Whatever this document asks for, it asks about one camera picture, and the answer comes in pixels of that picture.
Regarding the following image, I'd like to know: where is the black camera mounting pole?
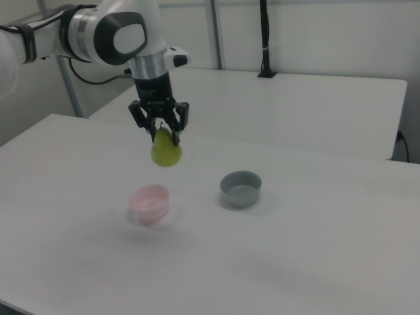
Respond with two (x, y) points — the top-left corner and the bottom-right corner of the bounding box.
(257, 0), (277, 79)

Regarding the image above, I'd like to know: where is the pink plastic bowl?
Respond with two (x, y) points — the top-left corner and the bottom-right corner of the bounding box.
(128, 184), (171, 222)

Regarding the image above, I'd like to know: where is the green pear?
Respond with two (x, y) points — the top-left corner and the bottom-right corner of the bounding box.
(150, 121), (183, 169)

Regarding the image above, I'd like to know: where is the grey metal frame post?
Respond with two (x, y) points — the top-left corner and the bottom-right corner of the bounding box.
(36, 0), (83, 119)
(206, 0), (228, 70)

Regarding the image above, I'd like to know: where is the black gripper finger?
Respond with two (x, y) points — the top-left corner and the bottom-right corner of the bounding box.
(127, 100), (157, 144)
(165, 100), (190, 146)

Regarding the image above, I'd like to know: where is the grey plastic bowl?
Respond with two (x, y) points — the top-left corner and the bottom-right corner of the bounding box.
(219, 170), (263, 208)

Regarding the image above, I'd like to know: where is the black power cable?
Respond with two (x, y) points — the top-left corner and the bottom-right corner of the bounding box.
(394, 129), (411, 163)

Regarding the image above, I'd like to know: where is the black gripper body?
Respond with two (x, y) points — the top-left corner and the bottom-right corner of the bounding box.
(133, 73), (175, 124)

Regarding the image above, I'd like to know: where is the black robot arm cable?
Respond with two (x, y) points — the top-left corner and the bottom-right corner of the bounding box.
(67, 56), (133, 85)

